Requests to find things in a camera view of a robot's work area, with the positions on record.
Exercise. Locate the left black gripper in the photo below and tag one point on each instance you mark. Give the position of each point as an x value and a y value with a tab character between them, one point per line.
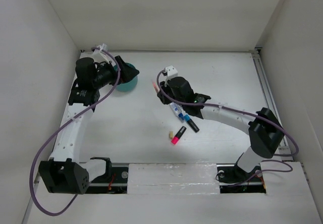
126	72

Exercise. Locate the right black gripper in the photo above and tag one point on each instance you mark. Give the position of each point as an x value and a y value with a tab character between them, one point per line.
165	85

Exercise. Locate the teal round divided container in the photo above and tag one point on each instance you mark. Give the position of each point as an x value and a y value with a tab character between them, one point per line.
129	86

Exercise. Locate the peach pink pen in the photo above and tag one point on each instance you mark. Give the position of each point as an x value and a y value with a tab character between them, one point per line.
156	88

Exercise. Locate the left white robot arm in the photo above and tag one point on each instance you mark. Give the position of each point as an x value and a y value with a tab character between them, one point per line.
63	172

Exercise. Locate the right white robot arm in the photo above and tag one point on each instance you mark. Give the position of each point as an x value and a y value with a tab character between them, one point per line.
264	131

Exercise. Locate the clear blue glue bottle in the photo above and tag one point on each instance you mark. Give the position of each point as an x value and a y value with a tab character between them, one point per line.
177	111

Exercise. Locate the blue black highlighter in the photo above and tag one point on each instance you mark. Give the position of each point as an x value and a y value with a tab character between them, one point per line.
191	123

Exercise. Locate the small tan eraser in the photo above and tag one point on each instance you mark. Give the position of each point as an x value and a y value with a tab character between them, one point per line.
171	135

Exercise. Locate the pink black highlighter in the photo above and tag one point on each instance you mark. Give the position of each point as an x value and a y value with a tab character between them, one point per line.
178	135

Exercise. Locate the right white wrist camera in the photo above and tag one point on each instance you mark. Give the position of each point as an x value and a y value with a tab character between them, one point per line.
170	72

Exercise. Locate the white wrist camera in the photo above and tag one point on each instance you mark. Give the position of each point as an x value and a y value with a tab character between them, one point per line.
170	72
98	55

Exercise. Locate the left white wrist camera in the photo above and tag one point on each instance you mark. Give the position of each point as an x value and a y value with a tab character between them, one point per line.
98	55

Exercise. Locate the aluminium rail right side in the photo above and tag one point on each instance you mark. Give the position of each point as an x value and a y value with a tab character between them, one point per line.
264	82

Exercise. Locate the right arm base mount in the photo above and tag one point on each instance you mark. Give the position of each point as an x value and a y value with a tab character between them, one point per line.
233	180

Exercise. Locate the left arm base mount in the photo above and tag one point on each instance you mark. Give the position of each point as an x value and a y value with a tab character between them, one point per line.
106	177

